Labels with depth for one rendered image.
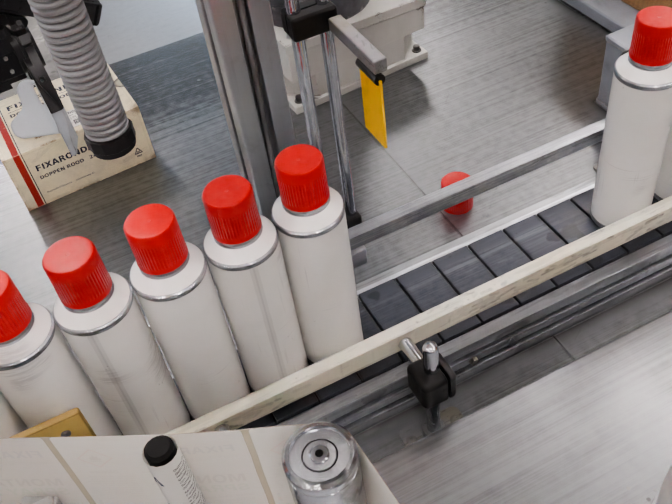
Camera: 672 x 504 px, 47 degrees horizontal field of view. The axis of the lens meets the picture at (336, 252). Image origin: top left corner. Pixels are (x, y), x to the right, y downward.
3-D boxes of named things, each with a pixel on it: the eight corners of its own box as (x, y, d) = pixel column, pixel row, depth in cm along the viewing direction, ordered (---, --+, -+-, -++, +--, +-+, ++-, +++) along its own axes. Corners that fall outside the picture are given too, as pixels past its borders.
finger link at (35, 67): (49, 117, 87) (11, 43, 85) (64, 111, 87) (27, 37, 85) (48, 113, 82) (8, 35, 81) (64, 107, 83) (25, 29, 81)
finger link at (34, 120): (34, 172, 87) (-7, 95, 85) (85, 150, 88) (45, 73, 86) (33, 172, 84) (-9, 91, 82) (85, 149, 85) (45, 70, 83)
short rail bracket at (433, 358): (427, 453, 64) (422, 368, 55) (409, 425, 66) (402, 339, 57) (461, 435, 64) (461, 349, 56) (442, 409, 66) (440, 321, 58)
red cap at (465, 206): (479, 200, 83) (480, 177, 81) (461, 219, 82) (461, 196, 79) (453, 189, 85) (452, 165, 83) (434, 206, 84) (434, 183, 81)
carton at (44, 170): (28, 211, 91) (1, 161, 85) (4, 157, 98) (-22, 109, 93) (156, 156, 95) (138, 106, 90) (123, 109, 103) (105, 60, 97)
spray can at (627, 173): (615, 242, 71) (656, 42, 56) (578, 209, 74) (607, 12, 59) (660, 220, 72) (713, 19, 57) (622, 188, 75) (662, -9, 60)
